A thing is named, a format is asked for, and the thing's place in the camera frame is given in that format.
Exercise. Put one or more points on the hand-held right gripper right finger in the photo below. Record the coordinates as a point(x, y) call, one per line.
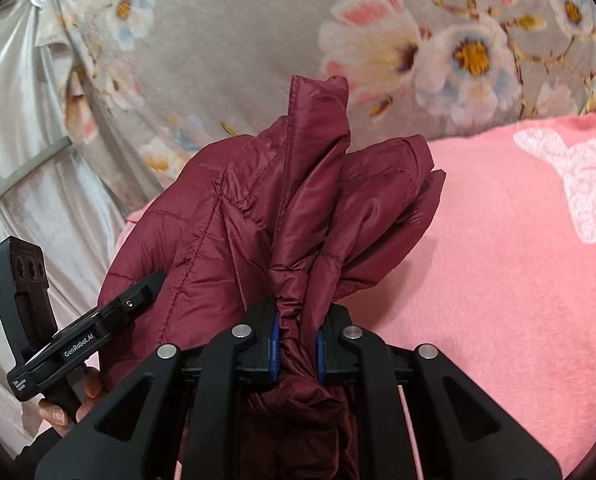
point(322, 355)

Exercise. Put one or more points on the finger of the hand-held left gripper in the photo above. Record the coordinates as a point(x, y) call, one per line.
point(133, 295)

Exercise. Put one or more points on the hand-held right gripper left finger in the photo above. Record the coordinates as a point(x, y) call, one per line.
point(274, 355)

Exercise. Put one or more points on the maroon quilted jacket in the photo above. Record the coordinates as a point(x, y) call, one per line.
point(278, 220)

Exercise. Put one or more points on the person's left hand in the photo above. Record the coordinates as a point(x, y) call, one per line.
point(85, 395)

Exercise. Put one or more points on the grey metal rod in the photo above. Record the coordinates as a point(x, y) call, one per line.
point(28, 175)

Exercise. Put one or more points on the pale satin cloth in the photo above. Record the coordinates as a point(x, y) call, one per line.
point(28, 170)

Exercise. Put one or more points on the grey floral bedsheet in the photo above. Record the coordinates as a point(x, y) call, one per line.
point(278, 45)

